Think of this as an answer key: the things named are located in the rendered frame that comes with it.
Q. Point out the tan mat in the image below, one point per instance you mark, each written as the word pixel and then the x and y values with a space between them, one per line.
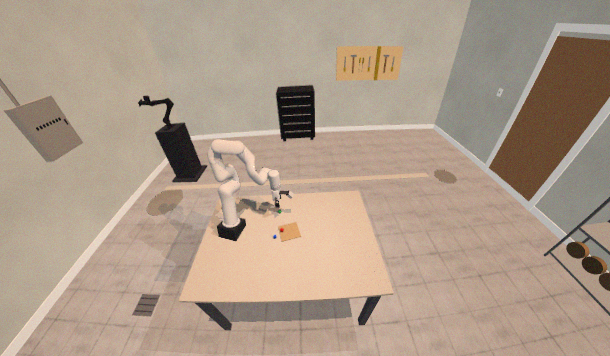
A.
pixel 291 231

